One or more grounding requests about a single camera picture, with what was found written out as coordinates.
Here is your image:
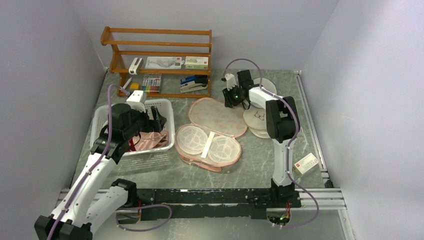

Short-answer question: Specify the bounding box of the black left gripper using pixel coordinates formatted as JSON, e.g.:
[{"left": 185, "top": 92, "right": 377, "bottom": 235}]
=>
[{"left": 123, "top": 105, "right": 166, "bottom": 140}]

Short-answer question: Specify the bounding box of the pink satin bra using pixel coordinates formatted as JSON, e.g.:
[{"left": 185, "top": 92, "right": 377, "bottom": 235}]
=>
[{"left": 132, "top": 129, "right": 169, "bottom": 151}]

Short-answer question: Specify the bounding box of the floral peach laundry bag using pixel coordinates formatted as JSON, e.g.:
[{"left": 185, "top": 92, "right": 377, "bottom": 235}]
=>
[{"left": 175, "top": 97, "right": 248, "bottom": 172}]

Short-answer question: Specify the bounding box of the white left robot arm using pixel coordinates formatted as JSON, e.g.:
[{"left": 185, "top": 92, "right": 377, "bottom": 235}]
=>
[{"left": 34, "top": 102, "right": 167, "bottom": 240}]

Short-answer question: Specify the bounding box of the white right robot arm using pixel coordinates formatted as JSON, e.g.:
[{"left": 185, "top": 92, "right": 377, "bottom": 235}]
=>
[{"left": 221, "top": 70, "right": 300, "bottom": 207}]

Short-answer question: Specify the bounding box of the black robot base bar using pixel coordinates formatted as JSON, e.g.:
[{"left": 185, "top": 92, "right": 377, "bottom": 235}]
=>
[{"left": 120, "top": 188, "right": 302, "bottom": 221}]

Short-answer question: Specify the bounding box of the beige round laundry bag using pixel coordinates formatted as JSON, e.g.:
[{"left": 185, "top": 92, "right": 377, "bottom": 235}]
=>
[{"left": 242, "top": 107, "right": 271, "bottom": 139}]

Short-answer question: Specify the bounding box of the white round mesh laundry bag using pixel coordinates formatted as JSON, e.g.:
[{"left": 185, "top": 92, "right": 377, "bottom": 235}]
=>
[{"left": 253, "top": 77, "right": 278, "bottom": 95}]

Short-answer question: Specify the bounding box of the red bra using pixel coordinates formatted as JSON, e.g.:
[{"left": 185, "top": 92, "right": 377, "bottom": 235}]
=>
[{"left": 99, "top": 114, "right": 143, "bottom": 154}]

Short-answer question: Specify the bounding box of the coloured marker pen set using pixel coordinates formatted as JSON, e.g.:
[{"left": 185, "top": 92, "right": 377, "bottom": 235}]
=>
[{"left": 140, "top": 74, "right": 162, "bottom": 94}]

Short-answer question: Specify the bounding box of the yellow sticky note block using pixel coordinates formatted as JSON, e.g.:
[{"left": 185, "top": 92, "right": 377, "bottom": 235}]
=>
[{"left": 129, "top": 82, "right": 140, "bottom": 91}]

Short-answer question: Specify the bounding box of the blue black stapler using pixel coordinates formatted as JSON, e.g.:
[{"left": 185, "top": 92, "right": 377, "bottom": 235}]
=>
[{"left": 180, "top": 75, "right": 209, "bottom": 93}]

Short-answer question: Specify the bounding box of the white marker pen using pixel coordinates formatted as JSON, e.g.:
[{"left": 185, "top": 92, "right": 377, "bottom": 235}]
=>
[{"left": 122, "top": 77, "right": 132, "bottom": 89}]

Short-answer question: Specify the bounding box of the white handheld device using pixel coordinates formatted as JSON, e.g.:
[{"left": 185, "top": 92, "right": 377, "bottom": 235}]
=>
[{"left": 128, "top": 57, "right": 144, "bottom": 75}]

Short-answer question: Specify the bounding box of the clear plastic package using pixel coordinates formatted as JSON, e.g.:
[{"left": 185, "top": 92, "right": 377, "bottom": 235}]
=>
[{"left": 144, "top": 56, "right": 185, "bottom": 70}]

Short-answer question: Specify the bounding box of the white green box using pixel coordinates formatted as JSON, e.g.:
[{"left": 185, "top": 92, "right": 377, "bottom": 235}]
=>
[{"left": 184, "top": 56, "right": 209, "bottom": 70}]

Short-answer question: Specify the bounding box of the white plastic basket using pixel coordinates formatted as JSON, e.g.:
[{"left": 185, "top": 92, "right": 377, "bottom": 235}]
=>
[{"left": 89, "top": 98, "right": 175, "bottom": 157}]

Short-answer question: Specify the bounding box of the small white red box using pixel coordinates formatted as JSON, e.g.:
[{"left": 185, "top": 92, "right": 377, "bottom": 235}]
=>
[{"left": 292, "top": 153, "right": 319, "bottom": 176}]

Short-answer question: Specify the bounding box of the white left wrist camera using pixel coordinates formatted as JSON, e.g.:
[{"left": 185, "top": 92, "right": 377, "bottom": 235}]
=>
[{"left": 126, "top": 90, "right": 147, "bottom": 113}]

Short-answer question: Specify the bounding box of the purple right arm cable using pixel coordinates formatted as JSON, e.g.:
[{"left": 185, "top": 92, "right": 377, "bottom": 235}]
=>
[{"left": 222, "top": 58, "right": 321, "bottom": 230}]

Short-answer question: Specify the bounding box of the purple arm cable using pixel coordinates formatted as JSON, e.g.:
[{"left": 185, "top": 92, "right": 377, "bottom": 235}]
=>
[
  {"left": 44, "top": 83, "right": 130, "bottom": 240},
  {"left": 222, "top": 58, "right": 321, "bottom": 230}
]

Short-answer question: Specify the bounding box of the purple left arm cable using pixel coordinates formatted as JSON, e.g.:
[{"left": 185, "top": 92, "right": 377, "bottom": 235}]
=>
[{"left": 44, "top": 83, "right": 130, "bottom": 240}]

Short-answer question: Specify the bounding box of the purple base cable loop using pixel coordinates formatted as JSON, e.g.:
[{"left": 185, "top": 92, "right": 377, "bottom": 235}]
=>
[{"left": 114, "top": 202, "right": 173, "bottom": 233}]

